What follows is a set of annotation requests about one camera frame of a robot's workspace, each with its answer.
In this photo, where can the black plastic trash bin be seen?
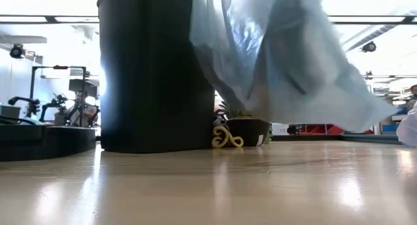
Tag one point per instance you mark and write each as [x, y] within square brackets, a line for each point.
[153, 88]

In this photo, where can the black bin with blue liner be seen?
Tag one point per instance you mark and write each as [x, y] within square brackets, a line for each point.
[293, 71]

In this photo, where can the neighbour rig black robot arm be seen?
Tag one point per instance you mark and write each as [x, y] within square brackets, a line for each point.
[24, 101]
[53, 102]

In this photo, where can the potted succulent plant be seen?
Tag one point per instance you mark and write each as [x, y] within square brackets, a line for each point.
[249, 130]

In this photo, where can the white box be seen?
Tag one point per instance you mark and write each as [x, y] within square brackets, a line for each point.
[280, 128]

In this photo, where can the red storage bin shelf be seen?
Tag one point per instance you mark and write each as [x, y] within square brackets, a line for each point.
[321, 129]

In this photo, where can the person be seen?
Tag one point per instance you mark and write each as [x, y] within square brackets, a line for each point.
[81, 109]
[413, 98]

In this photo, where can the black rig bar with lights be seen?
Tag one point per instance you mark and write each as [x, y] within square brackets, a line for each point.
[50, 19]

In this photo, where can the blue storage bins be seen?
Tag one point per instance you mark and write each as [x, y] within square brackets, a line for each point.
[389, 128]

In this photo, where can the black aluminium table frame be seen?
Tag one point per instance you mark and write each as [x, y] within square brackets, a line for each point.
[358, 138]

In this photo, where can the black hanging camera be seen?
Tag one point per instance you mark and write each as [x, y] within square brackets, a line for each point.
[16, 51]
[369, 47]

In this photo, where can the neighbour rig black frame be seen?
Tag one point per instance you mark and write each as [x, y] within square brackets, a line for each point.
[32, 88]

